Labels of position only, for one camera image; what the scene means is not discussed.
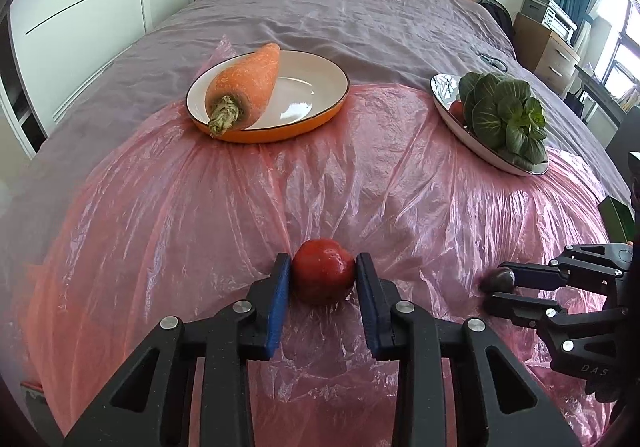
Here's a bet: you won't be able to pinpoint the white wardrobe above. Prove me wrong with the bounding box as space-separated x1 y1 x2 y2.
1 0 194 156

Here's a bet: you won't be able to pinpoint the orange carrot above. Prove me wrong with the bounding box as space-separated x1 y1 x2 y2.
205 43 281 137

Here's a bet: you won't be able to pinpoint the dark glasses on bed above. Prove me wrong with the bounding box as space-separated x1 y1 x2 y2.
476 51 509 73

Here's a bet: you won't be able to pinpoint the white metal plate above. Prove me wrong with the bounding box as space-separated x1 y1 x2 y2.
430 74 549 177

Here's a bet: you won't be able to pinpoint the black backpack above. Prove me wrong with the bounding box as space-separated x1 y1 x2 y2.
480 0 515 44

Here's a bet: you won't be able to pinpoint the pink plastic sheet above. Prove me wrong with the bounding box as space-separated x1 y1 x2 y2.
16 31 627 431

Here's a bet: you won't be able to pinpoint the dark purple plum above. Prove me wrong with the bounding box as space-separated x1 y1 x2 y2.
480 266 515 295

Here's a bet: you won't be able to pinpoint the wooden nightstand drawers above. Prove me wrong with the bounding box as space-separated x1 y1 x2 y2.
513 12 579 98

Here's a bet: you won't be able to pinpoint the red apple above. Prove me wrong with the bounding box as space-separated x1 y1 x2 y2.
292 239 355 306

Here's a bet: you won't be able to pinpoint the black phone red case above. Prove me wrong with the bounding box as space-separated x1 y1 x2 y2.
21 382 64 447

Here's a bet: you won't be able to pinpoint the purple bed duvet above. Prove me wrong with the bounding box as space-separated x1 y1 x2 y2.
1 0 608 299

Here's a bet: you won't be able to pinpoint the grey office chair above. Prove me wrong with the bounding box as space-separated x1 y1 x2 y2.
605 106 640 184

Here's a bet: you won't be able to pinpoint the desk with clutter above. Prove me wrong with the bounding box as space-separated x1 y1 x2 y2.
575 64 627 128

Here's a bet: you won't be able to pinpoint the orange white oval dish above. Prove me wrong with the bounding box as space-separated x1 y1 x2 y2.
184 49 352 145

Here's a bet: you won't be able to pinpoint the dark blue bag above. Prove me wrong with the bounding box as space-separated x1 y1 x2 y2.
564 88 585 118

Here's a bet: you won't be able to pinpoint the green rectangular tray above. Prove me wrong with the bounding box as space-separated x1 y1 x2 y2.
598 196 637 243

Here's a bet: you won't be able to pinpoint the green leafy cabbage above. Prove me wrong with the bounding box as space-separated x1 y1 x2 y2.
459 72 547 170

